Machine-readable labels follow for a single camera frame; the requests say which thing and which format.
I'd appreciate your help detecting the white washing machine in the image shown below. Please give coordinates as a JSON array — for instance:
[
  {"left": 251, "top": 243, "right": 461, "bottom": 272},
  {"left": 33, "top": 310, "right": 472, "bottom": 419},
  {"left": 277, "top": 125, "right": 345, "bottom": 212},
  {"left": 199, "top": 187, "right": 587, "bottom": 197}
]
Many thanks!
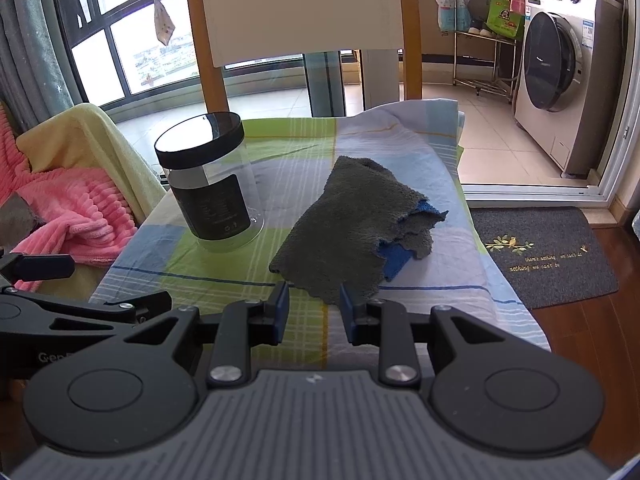
[{"left": 514, "top": 0, "right": 626, "bottom": 178}]

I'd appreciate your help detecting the metal storage rack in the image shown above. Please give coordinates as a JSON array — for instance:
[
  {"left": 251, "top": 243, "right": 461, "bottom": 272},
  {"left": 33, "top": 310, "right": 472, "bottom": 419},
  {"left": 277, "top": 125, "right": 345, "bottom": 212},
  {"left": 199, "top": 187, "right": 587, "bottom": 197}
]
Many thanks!
[{"left": 447, "top": 0, "right": 526, "bottom": 106}]

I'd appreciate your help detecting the pink fleece blanket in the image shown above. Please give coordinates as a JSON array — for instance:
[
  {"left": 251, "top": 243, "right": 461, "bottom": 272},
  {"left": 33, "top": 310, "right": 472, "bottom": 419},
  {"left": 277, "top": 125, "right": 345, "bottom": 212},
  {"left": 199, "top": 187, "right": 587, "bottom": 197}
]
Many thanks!
[{"left": 0, "top": 105, "right": 138, "bottom": 293}]

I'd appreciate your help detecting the grey cleaning cloth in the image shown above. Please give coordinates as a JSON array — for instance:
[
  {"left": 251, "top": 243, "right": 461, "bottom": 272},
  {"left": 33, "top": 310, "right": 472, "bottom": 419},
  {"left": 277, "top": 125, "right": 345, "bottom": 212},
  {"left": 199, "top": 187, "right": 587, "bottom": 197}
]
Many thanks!
[{"left": 269, "top": 155, "right": 450, "bottom": 306}]

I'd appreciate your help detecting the black framed window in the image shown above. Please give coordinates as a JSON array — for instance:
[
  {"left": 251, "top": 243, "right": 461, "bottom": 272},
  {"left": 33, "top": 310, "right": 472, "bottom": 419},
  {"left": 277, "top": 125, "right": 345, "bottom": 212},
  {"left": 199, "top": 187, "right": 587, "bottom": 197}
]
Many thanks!
[{"left": 50, "top": 0, "right": 213, "bottom": 111}]

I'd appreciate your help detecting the grey door mat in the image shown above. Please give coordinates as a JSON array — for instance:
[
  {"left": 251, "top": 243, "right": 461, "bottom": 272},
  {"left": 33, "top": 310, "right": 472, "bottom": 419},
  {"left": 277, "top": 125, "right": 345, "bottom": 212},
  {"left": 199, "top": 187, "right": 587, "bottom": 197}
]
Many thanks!
[{"left": 470, "top": 206, "right": 620, "bottom": 311}]

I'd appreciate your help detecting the hanging patterned cloth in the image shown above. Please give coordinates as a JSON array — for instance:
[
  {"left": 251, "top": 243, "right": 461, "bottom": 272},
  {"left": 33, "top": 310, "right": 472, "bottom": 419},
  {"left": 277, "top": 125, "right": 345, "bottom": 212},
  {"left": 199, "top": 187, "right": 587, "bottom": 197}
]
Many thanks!
[{"left": 152, "top": 0, "right": 177, "bottom": 47}]

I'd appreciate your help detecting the dark framed glass door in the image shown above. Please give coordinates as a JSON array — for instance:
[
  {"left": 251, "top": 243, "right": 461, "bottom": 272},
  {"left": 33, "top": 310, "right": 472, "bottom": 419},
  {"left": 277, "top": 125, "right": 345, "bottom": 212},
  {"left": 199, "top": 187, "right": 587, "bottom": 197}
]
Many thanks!
[{"left": 304, "top": 50, "right": 362, "bottom": 120}]

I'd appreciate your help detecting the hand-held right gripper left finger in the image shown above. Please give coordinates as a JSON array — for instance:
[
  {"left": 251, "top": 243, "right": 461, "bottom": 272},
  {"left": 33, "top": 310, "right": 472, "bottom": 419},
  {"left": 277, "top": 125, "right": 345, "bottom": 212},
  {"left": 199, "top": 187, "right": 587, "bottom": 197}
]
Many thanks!
[{"left": 117, "top": 281, "right": 292, "bottom": 388}]

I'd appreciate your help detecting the wooden chair with white backrest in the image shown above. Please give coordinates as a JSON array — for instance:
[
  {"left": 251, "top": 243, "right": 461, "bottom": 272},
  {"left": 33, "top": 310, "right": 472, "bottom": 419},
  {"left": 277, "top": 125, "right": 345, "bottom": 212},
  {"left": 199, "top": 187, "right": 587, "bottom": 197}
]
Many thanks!
[{"left": 181, "top": 0, "right": 425, "bottom": 121}]

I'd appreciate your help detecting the green shopping bag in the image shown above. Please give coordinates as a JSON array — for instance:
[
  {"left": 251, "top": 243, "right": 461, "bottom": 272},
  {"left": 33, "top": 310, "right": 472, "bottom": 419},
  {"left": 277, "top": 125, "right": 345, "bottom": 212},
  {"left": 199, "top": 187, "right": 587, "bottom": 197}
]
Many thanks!
[{"left": 486, "top": 0, "right": 526, "bottom": 38}]

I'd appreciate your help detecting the pale yellow blanket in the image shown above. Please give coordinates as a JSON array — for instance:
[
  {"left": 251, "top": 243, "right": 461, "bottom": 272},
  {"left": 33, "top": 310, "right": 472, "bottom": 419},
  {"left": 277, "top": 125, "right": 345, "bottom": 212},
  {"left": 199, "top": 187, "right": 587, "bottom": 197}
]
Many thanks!
[{"left": 15, "top": 102, "right": 168, "bottom": 226}]

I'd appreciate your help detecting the glass jar with black lid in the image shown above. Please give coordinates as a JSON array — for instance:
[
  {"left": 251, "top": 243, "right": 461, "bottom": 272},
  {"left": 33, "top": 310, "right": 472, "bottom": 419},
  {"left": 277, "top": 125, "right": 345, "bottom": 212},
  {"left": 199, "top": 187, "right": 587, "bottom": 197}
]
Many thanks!
[{"left": 154, "top": 111, "right": 266, "bottom": 253}]

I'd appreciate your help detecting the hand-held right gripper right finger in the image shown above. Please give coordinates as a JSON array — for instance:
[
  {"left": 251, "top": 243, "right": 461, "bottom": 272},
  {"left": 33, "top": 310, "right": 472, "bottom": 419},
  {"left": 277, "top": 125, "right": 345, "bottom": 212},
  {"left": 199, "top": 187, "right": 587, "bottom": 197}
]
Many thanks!
[{"left": 340, "top": 284, "right": 506, "bottom": 388}]

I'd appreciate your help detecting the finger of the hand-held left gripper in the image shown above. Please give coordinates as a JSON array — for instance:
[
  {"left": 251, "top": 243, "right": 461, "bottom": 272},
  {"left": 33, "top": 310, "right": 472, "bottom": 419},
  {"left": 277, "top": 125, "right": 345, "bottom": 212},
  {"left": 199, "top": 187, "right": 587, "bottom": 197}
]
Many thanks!
[
  {"left": 0, "top": 248, "right": 76, "bottom": 287},
  {"left": 0, "top": 287, "right": 173, "bottom": 343}
]

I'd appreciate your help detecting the white plastic bag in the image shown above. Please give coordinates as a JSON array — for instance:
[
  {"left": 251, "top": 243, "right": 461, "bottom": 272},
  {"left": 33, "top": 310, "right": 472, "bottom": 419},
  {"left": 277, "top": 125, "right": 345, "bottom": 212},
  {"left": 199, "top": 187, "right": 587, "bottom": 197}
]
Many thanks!
[{"left": 434, "top": 0, "right": 472, "bottom": 32}]

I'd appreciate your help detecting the grey-blue star curtain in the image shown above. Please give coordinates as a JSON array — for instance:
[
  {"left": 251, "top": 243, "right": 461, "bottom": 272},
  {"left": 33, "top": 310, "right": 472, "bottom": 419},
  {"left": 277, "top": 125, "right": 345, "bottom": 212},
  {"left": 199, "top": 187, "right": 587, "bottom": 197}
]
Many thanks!
[{"left": 0, "top": 0, "right": 86, "bottom": 131}]

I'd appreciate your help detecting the brown cloth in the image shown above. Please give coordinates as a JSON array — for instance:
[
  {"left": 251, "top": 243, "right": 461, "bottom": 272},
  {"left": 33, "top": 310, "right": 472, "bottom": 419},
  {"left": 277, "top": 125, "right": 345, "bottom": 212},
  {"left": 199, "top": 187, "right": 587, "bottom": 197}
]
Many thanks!
[{"left": 0, "top": 192, "right": 43, "bottom": 248}]

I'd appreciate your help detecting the plaid bed sheet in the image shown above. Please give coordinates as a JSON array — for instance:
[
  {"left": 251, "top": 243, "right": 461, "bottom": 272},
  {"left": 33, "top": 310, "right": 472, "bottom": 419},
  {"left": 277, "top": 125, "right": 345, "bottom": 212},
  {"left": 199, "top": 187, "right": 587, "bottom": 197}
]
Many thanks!
[{"left": 90, "top": 99, "right": 553, "bottom": 376}]

